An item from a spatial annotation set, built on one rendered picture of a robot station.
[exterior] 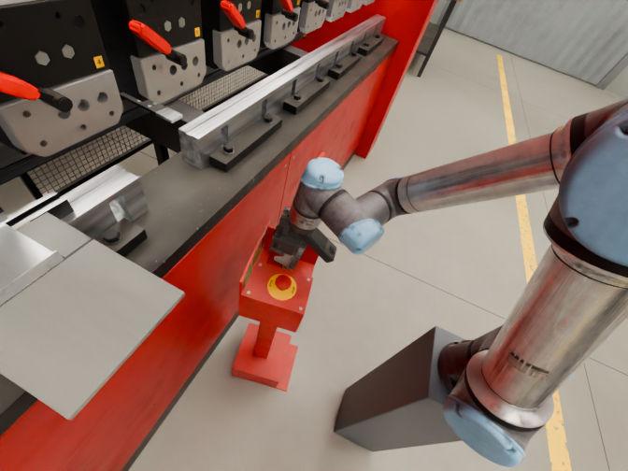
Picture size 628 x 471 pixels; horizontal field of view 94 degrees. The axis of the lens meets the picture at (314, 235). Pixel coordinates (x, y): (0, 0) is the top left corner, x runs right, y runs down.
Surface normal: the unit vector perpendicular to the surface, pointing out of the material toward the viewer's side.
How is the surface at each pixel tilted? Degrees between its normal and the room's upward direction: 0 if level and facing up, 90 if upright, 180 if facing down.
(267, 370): 0
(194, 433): 0
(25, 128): 90
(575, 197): 83
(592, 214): 83
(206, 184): 0
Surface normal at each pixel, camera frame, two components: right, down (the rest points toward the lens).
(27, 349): 0.22, -0.61
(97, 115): 0.88, 0.46
